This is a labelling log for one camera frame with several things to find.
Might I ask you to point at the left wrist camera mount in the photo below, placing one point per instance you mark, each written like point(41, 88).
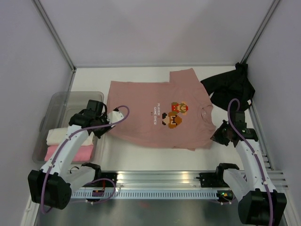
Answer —
point(115, 117)

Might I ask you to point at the white slotted cable duct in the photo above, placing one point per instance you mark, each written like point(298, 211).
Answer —
point(153, 194)

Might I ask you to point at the aluminium frame rail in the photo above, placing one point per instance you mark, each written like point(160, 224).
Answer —
point(165, 178)

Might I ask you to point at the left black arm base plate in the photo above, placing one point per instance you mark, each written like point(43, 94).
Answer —
point(106, 179)

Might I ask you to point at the rolled white t-shirt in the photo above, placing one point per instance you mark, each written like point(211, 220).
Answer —
point(56, 136)

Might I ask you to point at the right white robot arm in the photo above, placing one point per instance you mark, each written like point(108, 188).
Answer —
point(259, 202)

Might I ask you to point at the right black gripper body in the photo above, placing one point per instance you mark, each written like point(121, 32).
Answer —
point(221, 133)

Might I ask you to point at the black t-shirt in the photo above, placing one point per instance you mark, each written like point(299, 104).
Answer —
point(224, 87)

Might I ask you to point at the rolled bright pink t-shirt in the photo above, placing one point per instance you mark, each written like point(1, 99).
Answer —
point(84, 153)

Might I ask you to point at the dusty pink t-shirt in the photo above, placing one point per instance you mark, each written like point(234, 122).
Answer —
point(173, 114)

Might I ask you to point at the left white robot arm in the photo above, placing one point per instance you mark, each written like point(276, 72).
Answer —
point(52, 185)

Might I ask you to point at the clear plastic bin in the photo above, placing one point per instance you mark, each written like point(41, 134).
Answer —
point(62, 106)

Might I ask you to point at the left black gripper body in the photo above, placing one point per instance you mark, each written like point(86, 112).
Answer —
point(100, 131)

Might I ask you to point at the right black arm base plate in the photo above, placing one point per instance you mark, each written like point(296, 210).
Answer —
point(211, 180)

